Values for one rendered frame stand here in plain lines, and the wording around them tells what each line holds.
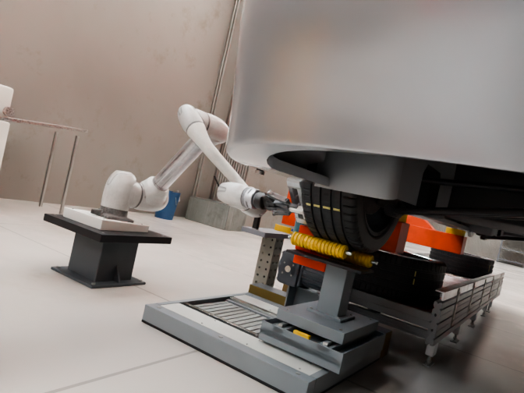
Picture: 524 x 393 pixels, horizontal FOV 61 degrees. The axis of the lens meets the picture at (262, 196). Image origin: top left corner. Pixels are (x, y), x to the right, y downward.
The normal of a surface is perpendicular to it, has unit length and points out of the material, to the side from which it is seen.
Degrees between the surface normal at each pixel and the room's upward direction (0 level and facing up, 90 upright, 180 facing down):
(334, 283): 90
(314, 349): 90
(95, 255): 90
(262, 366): 90
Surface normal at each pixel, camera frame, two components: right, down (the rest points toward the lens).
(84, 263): -0.52, -0.11
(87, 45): 0.82, 0.19
